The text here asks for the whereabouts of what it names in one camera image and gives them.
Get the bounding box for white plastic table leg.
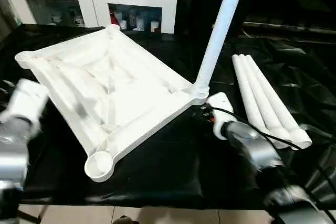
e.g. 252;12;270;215
247;54;313;149
239;54;293;149
232;54;271;133
193;0;249;104

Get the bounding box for white plastic table top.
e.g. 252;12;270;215
14;24;208;184

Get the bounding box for black mat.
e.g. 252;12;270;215
0;23;336;209

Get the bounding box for brown round object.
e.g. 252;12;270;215
114;215;135;224

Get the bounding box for grey curtain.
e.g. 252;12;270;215
0;0;20;36

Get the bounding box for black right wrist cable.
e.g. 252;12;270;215
201;105;336;219

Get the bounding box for grey metal rail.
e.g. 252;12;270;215
241;21;336;33

